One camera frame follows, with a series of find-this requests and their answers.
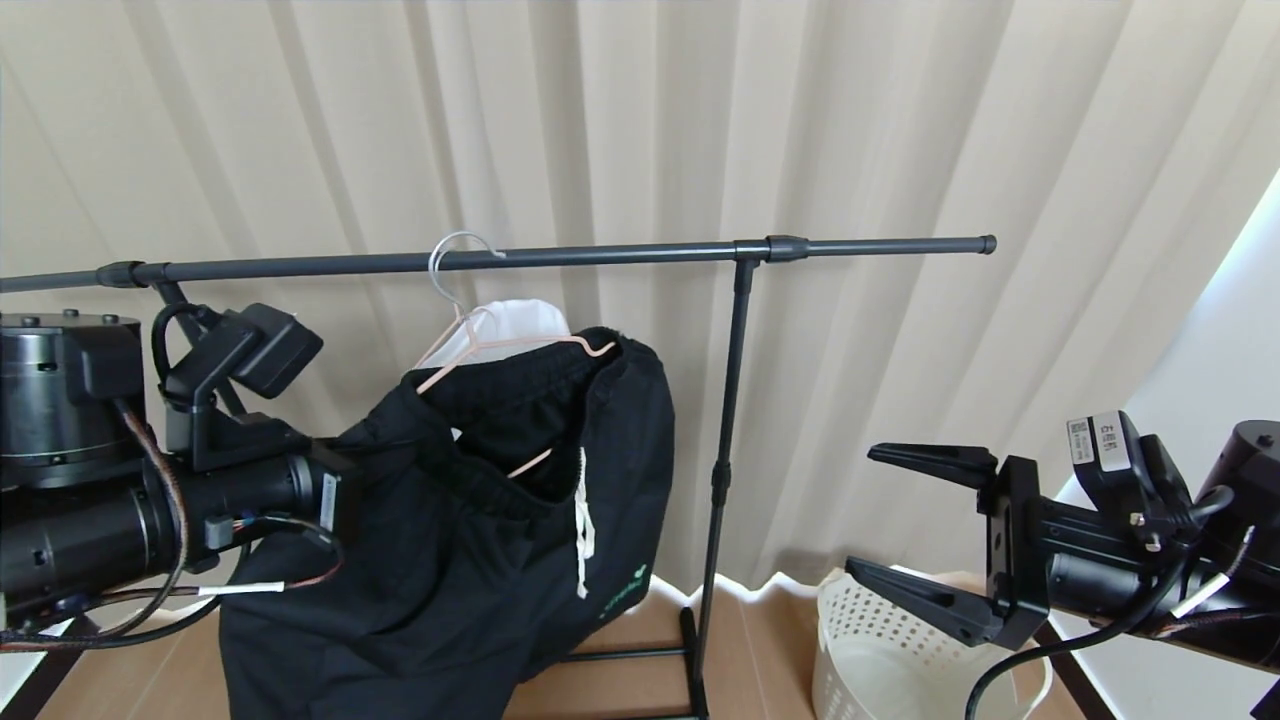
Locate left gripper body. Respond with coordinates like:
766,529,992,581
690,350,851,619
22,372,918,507
0,440,363,616

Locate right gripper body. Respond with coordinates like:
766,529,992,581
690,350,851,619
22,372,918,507
978,455,1280,673

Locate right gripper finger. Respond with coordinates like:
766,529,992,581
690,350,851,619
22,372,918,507
845,557,1004,648
867,443,1001,491

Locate black garment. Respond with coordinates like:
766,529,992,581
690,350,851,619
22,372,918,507
218,327,676,720

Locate pink clothes hanger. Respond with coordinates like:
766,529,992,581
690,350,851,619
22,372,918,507
415,232,618,479
412,300,496,371

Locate white printed t-shirt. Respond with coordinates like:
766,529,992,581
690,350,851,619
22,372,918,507
412,298,573,371

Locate white laundry basket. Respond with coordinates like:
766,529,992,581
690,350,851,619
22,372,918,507
812,568,1053,720

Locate black clothes rack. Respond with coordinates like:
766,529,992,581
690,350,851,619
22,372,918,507
0,235,998,720

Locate beige curtain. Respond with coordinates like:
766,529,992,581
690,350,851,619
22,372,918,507
0,0,1280,591

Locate black cable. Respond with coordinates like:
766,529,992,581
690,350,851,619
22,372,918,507
150,303,216,386
963,560,1191,720

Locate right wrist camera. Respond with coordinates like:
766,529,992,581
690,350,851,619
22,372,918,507
1065,410,1196,553

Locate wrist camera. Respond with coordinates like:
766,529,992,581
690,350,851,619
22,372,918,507
1065,410,1196,553
160,303,326,473

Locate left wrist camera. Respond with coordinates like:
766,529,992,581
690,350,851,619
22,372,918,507
160,303,326,473

